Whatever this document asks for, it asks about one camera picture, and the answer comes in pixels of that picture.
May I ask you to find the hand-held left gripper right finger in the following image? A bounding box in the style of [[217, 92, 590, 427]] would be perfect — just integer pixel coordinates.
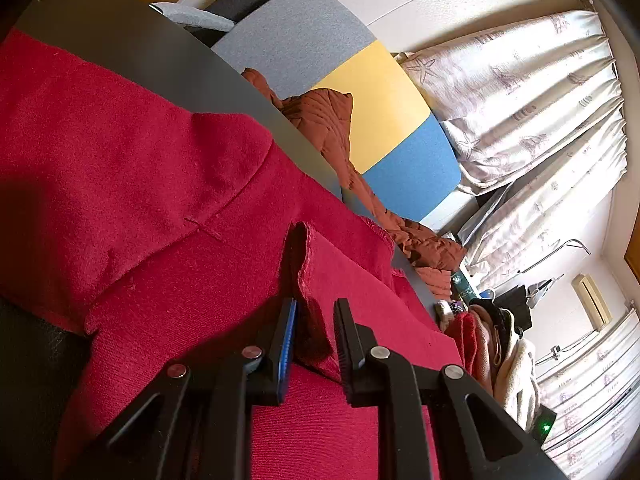
[[334, 298, 568, 480]]

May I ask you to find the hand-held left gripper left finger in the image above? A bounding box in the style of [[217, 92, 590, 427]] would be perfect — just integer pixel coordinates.
[[65, 297, 301, 480]]

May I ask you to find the dark red knit sweater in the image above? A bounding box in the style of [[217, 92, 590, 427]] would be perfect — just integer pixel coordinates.
[[0, 27, 463, 480]]

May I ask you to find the bright red garment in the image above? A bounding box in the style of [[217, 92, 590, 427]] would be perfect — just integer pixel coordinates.
[[442, 311, 479, 380]]

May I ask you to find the dark green container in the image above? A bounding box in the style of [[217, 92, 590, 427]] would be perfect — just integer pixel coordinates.
[[451, 271, 475, 307]]

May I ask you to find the beige knit cloth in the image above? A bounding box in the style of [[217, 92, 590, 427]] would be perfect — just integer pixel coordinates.
[[470, 305, 497, 392]]

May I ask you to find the black fuzzy cloth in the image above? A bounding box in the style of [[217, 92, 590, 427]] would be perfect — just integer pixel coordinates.
[[479, 302, 524, 342]]

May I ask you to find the rust quilted jacket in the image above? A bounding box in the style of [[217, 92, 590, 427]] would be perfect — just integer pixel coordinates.
[[242, 67, 468, 300]]

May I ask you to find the white patterned curtain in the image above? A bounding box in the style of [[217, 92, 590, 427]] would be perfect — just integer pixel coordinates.
[[395, 10, 630, 281], [535, 310, 640, 480]]

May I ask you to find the black leather desk mat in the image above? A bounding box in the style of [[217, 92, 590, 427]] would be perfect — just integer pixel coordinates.
[[0, 297, 94, 480]]

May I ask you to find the wooden door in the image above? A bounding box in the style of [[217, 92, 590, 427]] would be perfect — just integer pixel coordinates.
[[624, 237, 640, 283]]

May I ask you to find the wall air conditioner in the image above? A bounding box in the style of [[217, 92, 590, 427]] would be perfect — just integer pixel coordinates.
[[572, 274, 614, 332]]

